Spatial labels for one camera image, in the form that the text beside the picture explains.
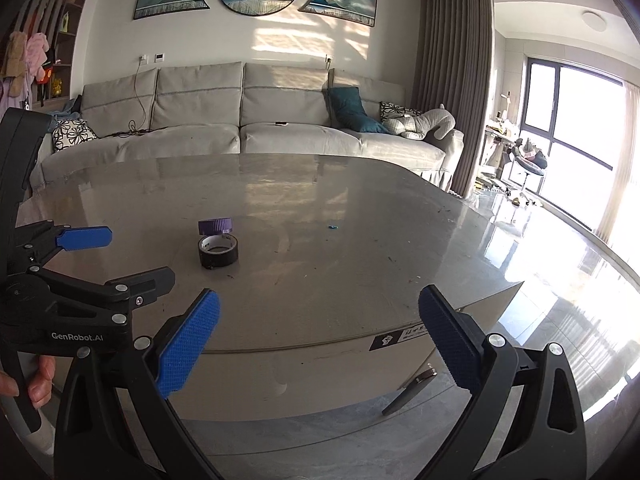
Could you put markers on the black table leg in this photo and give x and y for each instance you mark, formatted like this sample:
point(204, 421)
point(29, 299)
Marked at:
point(410, 391)

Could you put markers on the person's left hand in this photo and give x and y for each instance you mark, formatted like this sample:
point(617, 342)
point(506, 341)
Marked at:
point(39, 388)

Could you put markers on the black tape roll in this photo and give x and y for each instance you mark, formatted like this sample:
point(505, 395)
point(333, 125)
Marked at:
point(218, 250)

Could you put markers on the wooden shelf unit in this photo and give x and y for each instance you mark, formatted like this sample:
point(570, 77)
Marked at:
point(59, 21)

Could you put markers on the white plush toy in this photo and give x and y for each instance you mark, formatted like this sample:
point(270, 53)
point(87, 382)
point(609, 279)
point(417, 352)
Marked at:
point(438, 121)

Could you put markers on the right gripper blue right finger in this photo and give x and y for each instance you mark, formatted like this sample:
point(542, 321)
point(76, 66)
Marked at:
point(547, 437)

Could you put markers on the brown curtain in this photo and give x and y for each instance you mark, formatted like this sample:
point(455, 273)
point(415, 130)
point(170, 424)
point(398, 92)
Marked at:
point(453, 68)

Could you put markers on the patterned cushion right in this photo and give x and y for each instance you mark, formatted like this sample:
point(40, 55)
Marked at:
point(389, 110)

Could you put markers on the purple tape roll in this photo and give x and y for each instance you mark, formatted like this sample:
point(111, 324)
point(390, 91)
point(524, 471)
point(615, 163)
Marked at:
point(215, 226)

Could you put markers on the grey sectional sofa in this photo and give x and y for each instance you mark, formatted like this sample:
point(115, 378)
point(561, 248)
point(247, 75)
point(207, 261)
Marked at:
point(239, 108)

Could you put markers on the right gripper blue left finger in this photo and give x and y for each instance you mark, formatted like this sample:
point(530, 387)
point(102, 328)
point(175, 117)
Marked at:
point(115, 419)

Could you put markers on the black white floral cushion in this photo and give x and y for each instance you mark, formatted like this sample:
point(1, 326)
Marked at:
point(71, 133)

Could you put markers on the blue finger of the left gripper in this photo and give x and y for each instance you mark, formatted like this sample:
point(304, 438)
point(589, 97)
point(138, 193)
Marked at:
point(39, 242)
point(136, 290)

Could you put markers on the teal cushion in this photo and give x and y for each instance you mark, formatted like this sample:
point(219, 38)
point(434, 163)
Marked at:
point(349, 112)

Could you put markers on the blue blanket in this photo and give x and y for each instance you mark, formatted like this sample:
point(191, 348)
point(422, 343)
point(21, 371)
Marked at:
point(71, 110)

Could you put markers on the window frame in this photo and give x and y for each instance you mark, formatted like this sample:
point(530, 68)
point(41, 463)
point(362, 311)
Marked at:
point(576, 118)

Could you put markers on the black stool by window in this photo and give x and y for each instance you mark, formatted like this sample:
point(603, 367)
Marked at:
point(532, 161)

